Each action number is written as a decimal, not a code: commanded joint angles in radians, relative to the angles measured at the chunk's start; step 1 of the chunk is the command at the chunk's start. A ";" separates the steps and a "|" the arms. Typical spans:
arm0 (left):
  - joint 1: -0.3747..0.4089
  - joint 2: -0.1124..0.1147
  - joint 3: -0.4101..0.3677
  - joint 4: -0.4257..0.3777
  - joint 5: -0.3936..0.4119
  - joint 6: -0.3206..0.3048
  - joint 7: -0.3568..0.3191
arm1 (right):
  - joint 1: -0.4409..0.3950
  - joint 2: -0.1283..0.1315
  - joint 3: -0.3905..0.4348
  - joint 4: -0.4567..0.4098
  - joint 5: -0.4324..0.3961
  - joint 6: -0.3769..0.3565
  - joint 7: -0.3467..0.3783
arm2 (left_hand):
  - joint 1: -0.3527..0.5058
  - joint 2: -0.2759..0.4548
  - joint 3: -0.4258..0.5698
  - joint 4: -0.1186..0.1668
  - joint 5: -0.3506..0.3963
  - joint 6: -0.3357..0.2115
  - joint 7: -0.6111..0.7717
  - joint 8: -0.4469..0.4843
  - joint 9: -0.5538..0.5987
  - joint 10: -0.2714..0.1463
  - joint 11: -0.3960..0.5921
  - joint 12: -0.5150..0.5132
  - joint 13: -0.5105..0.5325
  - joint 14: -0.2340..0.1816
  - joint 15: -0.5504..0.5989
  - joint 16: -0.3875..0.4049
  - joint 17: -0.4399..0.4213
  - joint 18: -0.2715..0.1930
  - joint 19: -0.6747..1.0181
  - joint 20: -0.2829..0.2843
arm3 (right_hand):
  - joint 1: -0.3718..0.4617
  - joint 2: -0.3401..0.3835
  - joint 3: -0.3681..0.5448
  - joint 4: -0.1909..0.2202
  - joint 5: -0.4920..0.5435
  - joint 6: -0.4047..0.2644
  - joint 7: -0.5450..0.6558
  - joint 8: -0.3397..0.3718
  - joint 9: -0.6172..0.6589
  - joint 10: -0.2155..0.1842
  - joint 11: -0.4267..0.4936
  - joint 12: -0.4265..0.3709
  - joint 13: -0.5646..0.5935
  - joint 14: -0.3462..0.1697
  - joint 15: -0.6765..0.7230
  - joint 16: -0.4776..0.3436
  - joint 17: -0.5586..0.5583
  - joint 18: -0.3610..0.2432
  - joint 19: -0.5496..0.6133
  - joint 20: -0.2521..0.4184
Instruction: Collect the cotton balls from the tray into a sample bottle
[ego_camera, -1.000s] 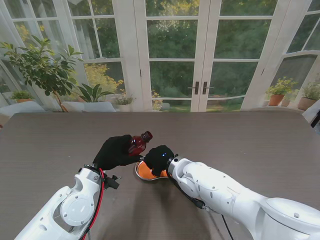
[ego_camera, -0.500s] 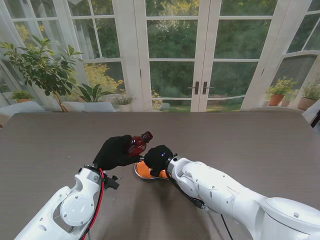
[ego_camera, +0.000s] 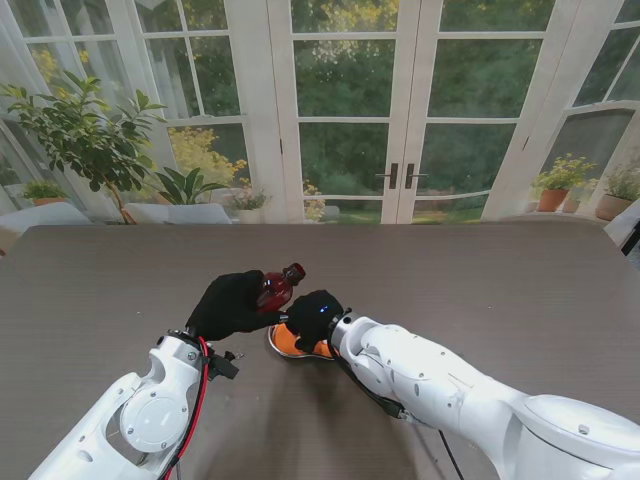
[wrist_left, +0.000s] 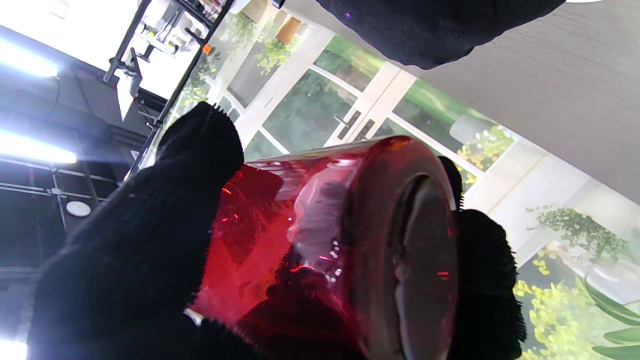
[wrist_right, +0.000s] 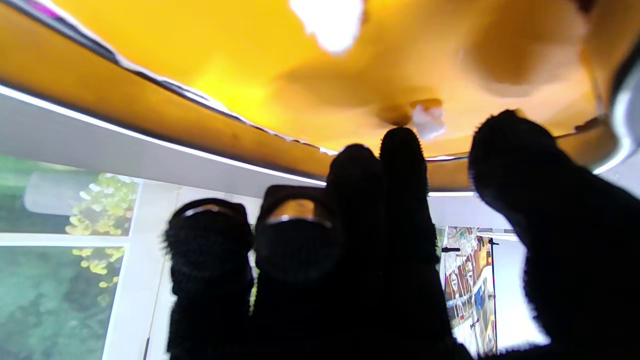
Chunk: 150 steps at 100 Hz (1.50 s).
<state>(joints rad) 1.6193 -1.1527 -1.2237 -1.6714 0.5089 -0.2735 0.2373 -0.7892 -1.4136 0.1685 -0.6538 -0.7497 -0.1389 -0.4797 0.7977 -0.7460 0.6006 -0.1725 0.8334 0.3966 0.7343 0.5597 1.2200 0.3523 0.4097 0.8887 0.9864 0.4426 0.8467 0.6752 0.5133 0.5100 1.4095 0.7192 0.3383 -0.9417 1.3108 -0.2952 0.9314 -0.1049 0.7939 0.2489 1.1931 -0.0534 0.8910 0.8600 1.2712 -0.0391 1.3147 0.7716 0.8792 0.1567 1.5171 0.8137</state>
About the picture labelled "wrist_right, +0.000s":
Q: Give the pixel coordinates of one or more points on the printed garden window backdrop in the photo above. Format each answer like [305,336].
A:
[50,290]

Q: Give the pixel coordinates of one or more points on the cluttered background shelf rack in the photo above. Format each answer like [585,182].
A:
[467,285]

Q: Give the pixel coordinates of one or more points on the orange tray liner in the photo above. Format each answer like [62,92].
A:
[225,50]

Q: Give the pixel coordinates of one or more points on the small white cotton ball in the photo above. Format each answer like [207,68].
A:
[429,120]

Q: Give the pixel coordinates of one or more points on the steel kidney-shaped tray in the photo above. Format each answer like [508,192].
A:
[150,115]

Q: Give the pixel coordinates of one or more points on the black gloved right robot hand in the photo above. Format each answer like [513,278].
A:
[350,290]

